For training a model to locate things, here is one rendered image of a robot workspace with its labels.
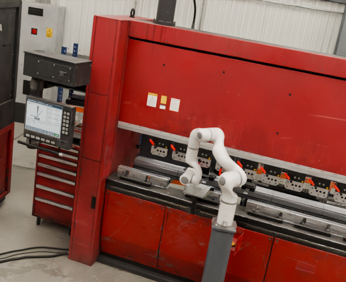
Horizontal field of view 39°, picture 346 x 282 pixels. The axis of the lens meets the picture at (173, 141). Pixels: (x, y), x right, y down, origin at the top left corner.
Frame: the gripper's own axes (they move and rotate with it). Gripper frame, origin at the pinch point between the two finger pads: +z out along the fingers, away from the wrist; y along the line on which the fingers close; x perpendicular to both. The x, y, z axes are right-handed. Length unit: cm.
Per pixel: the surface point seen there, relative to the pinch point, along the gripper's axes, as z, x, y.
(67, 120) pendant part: -49, 32, -98
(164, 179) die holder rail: 13.5, -22.0, -30.0
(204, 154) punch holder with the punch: 12.5, 10.1, 2.7
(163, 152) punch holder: 12.2, 3.6, -34.2
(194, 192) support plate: -5.1, -18.7, 3.7
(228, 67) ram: 13, 87, 11
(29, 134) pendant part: -47, 12, -133
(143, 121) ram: 12, 27, -57
